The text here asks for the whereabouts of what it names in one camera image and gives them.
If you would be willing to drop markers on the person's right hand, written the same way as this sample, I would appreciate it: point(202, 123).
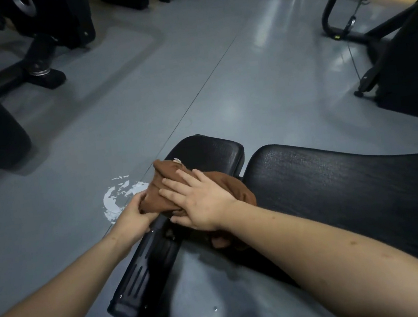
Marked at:
point(203, 203)

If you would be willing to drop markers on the person's left hand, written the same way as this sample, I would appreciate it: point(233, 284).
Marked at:
point(129, 223)

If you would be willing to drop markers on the brown cleaning cloth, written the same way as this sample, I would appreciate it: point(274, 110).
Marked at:
point(153, 201)

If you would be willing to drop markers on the black padded gym bench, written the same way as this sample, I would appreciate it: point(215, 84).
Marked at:
point(350, 192)

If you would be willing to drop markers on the person's right forearm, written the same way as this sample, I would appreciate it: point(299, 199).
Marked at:
point(338, 254)

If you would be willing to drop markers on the person's left forearm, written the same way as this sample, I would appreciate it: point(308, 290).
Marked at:
point(48, 305)

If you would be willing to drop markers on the black machine with steel foot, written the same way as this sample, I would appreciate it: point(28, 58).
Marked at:
point(63, 22)

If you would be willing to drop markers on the black curved machine frame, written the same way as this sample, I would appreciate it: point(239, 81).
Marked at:
point(327, 24)

